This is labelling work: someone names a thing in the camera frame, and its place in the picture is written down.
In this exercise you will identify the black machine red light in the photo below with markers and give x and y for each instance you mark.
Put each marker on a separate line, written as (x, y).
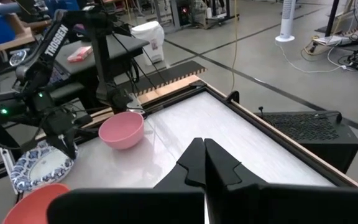
(183, 12)

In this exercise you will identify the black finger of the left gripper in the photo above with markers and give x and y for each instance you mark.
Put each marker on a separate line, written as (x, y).
(54, 143)
(70, 147)

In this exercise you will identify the blue white patterned plate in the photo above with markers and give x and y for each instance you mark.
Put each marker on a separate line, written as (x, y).
(23, 174)

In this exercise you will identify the black hazard striped mat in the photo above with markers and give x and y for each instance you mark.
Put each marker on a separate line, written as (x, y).
(166, 74)

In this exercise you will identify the black metal stand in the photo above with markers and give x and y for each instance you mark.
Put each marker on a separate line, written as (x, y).
(332, 12)

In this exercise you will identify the orange bowl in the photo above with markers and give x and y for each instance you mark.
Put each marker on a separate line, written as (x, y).
(30, 205)

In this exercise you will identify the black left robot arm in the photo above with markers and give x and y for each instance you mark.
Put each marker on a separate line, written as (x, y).
(56, 37)

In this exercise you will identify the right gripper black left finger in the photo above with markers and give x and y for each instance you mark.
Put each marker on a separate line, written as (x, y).
(188, 168)

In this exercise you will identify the white bagged trash bin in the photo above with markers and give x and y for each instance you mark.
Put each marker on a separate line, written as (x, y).
(149, 40)

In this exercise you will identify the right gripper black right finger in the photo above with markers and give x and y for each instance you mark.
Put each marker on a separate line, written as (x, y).
(222, 168)

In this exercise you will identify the pink box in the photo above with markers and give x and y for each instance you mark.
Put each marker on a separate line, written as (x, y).
(79, 53)

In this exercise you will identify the black computer tower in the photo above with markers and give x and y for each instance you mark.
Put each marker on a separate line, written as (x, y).
(306, 133)

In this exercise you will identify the black clamp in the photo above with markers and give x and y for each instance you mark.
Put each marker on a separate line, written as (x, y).
(232, 97)

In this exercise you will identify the white tower fan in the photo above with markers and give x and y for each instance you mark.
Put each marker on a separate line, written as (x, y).
(286, 18)

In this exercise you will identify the pink bowl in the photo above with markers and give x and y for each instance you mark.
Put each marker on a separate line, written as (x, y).
(121, 130)

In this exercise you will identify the white power strip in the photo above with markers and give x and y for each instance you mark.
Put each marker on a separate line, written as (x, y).
(332, 40)

